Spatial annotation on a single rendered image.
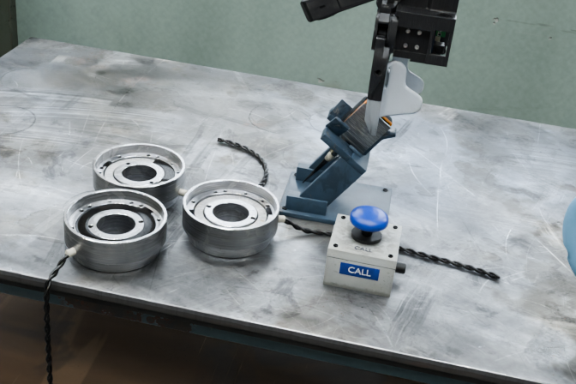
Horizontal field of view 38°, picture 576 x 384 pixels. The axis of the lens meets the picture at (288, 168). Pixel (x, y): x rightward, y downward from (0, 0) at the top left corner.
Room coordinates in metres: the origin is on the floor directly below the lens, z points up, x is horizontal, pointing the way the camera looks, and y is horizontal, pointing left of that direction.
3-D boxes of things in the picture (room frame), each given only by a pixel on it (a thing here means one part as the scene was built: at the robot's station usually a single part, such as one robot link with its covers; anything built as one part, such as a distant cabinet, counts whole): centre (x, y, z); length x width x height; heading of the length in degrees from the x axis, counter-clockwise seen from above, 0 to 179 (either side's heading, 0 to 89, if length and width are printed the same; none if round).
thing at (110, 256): (0.72, 0.17, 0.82); 0.10 x 0.10 x 0.04
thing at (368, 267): (0.72, -0.09, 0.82); 0.08 x 0.07 x 0.05; 82
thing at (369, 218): (0.73, -0.09, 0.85); 0.04 x 0.04 x 0.05
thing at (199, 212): (0.77, 0.06, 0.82); 0.08 x 0.08 x 0.02
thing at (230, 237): (0.77, 0.06, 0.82); 0.10 x 0.10 x 0.04
